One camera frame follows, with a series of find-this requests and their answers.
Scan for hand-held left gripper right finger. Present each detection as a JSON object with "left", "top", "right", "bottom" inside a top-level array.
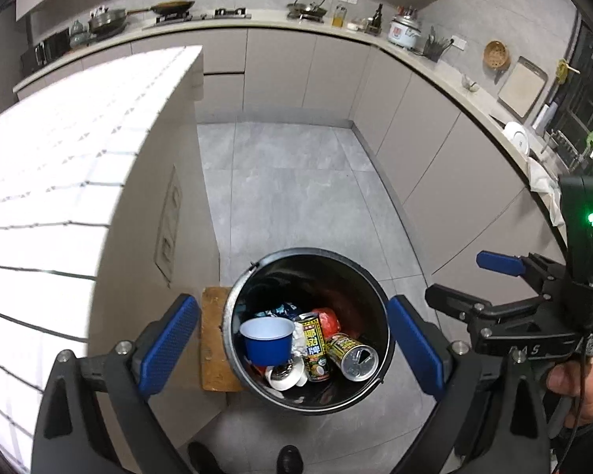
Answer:
[{"left": 386, "top": 295, "right": 554, "bottom": 474}]

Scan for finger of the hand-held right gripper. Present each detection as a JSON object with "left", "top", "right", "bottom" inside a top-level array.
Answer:
[
  {"left": 425, "top": 284, "right": 544, "bottom": 327},
  {"left": 477, "top": 251, "right": 569, "bottom": 292}
]

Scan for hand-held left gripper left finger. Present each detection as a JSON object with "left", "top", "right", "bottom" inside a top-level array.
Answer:
[{"left": 30, "top": 295, "right": 201, "bottom": 474}]

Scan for yellow and black drink can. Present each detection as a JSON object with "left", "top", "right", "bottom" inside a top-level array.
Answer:
[
  {"left": 325, "top": 333, "right": 379, "bottom": 382},
  {"left": 296, "top": 312, "right": 332, "bottom": 383}
]

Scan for red wrapper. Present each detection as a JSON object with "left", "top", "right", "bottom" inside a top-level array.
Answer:
[{"left": 311, "top": 306, "right": 347, "bottom": 339}]

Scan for blue drink can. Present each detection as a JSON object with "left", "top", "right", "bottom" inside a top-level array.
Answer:
[{"left": 253, "top": 303, "right": 301, "bottom": 321}]

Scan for black round trash bin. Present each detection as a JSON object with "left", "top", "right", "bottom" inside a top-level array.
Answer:
[{"left": 221, "top": 247, "right": 391, "bottom": 413}]

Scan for blue patterned paper cup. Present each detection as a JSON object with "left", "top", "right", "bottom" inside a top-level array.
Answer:
[{"left": 264, "top": 355, "right": 310, "bottom": 390}]

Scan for white dish cloth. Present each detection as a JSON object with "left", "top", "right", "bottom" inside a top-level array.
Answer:
[{"left": 526, "top": 155, "right": 567, "bottom": 228}]

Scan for person's black shoe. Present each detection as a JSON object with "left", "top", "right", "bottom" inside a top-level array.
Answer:
[
  {"left": 277, "top": 444, "right": 304, "bottom": 474},
  {"left": 187, "top": 442, "right": 218, "bottom": 474}
]

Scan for island socket panel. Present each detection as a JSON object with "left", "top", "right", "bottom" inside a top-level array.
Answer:
[{"left": 154, "top": 165, "right": 183, "bottom": 287}]

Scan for white plate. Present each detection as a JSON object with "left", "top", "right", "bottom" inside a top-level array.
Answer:
[{"left": 503, "top": 121, "right": 531, "bottom": 156}]

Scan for white bottle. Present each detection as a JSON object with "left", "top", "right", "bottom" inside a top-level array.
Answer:
[{"left": 531, "top": 103, "right": 557, "bottom": 134}]

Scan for white tiled kitchen island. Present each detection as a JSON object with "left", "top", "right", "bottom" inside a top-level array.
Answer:
[{"left": 0, "top": 45, "right": 223, "bottom": 474}]

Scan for beige cutting board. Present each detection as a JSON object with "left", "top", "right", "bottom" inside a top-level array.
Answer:
[{"left": 497, "top": 56, "right": 548, "bottom": 119}]

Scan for round bamboo strainer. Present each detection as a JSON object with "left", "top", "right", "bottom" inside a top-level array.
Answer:
[{"left": 483, "top": 41, "right": 511, "bottom": 71}]

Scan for black utensil holder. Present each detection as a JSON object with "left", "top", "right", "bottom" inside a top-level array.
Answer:
[{"left": 422, "top": 27, "right": 448, "bottom": 62}]

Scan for white rice cooker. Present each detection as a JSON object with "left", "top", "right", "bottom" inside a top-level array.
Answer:
[{"left": 389, "top": 7, "right": 422, "bottom": 50}]

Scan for beige lower kitchen cabinets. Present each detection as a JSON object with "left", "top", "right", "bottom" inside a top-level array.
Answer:
[{"left": 12, "top": 12, "right": 574, "bottom": 307}]

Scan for pot with glass lid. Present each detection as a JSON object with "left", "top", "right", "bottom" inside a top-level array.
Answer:
[{"left": 287, "top": 0, "right": 329, "bottom": 21}]

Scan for black microwave oven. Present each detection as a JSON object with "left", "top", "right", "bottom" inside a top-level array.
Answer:
[{"left": 20, "top": 30, "right": 72, "bottom": 77}]

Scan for lidded wok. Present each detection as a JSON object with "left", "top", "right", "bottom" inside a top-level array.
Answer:
[{"left": 86, "top": 6, "right": 129, "bottom": 35}]

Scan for black gas stove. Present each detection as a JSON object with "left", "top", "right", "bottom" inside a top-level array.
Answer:
[{"left": 154, "top": 7, "right": 253, "bottom": 28}]

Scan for black frying pan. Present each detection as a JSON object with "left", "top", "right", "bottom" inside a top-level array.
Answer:
[{"left": 126, "top": 0, "right": 196, "bottom": 15}]

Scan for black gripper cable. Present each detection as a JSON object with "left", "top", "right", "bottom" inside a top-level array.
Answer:
[{"left": 548, "top": 331, "right": 593, "bottom": 474}]

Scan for yellow wall hook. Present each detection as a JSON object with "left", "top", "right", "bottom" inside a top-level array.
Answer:
[{"left": 556, "top": 59, "right": 581, "bottom": 82}]

